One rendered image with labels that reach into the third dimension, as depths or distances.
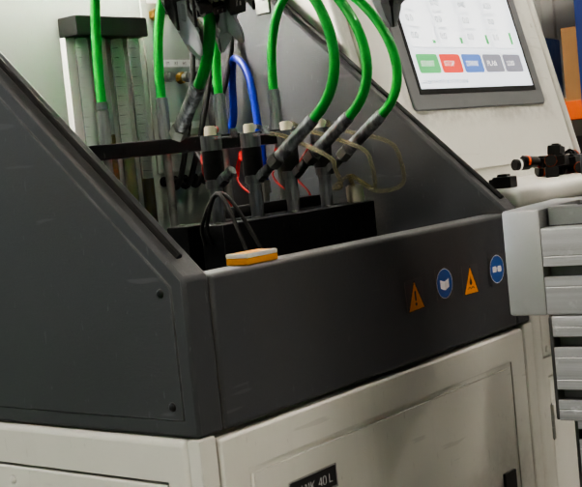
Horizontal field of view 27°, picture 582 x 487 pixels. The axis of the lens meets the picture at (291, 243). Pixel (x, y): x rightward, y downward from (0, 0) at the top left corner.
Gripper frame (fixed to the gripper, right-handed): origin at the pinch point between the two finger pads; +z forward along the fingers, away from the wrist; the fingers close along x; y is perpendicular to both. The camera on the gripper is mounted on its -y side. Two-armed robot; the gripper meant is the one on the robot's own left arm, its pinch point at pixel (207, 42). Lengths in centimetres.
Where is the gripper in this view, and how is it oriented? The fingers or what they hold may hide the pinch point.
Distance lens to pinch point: 143.2
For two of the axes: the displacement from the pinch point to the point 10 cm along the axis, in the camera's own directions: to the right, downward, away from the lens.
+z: 0.3, 6.5, 7.6
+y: 4.1, 6.8, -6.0
